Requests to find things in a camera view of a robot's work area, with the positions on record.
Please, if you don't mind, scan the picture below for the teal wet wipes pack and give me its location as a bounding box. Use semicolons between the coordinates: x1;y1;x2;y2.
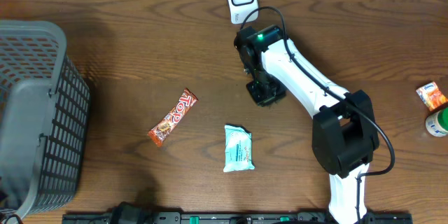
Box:
223;125;255;172

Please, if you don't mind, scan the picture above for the red Top chocolate bar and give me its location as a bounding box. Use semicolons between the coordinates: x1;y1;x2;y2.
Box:
148;88;197;147

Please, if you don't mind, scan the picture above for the orange Kleenex tissue pack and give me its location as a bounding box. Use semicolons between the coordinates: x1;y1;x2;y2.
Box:
416;82;447;111

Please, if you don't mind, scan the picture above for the green lid jar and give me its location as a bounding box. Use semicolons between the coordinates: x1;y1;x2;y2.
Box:
425;108;448;137

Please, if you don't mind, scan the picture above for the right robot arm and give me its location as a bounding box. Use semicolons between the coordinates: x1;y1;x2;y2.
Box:
234;25;379;223

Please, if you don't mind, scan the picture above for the grey plastic basket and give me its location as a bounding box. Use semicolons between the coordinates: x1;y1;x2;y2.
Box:
1;20;91;223

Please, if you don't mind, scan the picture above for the black mounting rail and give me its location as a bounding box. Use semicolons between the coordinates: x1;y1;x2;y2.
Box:
62;211;414;224

